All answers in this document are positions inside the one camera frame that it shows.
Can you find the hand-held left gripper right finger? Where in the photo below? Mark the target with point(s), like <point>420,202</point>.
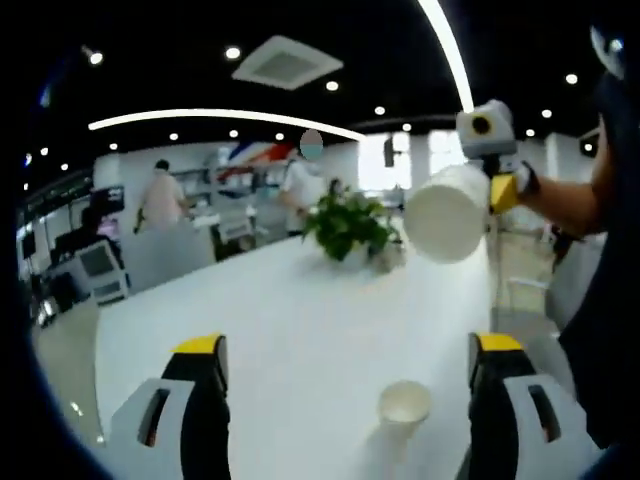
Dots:
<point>515,435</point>

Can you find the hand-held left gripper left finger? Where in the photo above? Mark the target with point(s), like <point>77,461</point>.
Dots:
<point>165,435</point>

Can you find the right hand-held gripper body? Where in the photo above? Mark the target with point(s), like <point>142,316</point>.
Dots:
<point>495,142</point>

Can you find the white printed paper cup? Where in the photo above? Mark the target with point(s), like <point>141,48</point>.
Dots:
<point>405,405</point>
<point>445,220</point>

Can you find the curved ceiling light strip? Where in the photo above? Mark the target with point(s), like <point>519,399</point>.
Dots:
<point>452,55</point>
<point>225,115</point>

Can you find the grey mesh chair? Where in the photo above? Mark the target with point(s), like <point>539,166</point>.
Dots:
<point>575,280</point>
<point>165,260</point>

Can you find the small clear glass vase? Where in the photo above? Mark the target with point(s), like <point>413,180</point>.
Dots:
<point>387,257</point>

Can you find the person's dark clothing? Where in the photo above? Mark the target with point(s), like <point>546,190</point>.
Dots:
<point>610,325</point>

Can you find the green potted plant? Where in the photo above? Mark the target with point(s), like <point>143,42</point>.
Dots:
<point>350,225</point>

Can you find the white kiosk monitor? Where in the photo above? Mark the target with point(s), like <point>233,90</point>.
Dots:
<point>100,265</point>

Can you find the white table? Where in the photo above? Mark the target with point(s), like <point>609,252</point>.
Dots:
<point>300,310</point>

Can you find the ceiling air vent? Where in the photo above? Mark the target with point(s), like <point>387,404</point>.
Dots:
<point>287,62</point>

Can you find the white storage shelf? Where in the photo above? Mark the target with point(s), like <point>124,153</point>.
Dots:
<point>235,210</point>

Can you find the dark monitor screen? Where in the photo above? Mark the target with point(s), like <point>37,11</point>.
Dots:
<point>107,197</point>

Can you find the red blue wall banner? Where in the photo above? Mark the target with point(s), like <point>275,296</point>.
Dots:
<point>255,157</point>

